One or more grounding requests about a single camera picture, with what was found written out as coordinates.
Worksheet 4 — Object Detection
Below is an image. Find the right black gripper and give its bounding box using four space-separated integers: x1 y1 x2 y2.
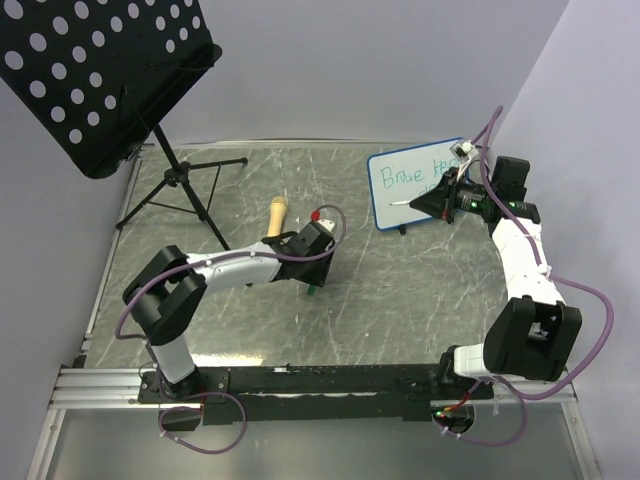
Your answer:
410 167 496 221

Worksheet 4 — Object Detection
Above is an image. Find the blue framed whiteboard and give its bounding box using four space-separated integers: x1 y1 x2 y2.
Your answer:
367 137 461 231

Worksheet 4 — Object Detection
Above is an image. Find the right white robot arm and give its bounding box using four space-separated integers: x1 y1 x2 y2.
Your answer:
409 156 582 398

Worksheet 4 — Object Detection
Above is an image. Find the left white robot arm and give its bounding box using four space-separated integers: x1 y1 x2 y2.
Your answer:
115 220 343 402

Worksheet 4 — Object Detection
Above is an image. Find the wooden rolling pin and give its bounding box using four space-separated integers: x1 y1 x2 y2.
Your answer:
266 196 288 237

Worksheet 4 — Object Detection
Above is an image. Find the black perforated music stand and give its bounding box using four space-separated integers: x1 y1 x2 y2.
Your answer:
1 1 223 236

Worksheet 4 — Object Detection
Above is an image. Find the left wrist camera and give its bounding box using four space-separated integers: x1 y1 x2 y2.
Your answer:
310 210 336 236

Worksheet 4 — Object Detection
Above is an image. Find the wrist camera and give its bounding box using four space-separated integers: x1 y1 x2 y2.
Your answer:
450 140 477 164
310 210 336 236

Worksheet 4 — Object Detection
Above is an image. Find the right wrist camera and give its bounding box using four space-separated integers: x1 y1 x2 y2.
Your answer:
450 140 477 164

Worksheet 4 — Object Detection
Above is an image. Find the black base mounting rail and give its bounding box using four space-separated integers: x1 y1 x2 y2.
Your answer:
138 364 474 426

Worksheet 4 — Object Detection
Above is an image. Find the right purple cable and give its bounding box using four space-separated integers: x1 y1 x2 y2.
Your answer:
435 104 615 446

